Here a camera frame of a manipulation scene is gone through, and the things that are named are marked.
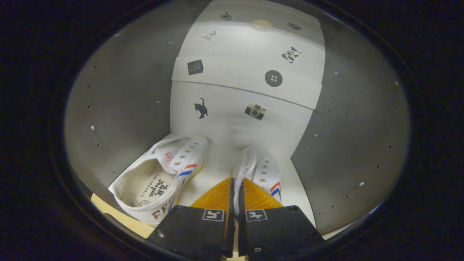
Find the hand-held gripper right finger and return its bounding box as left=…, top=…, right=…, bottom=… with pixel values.
left=237, top=178, right=327, bottom=261

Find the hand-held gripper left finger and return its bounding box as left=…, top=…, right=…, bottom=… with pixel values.
left=147, top=177, right=235, bottom=261

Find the white canvas shoe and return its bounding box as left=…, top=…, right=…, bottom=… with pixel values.
left=232, top=146, right=282, bottom=214
left=109, top=135, right=211, bottom=225

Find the grey shoe cabinet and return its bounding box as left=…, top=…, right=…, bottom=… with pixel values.
left=65, top=0, right=412, bottom=240

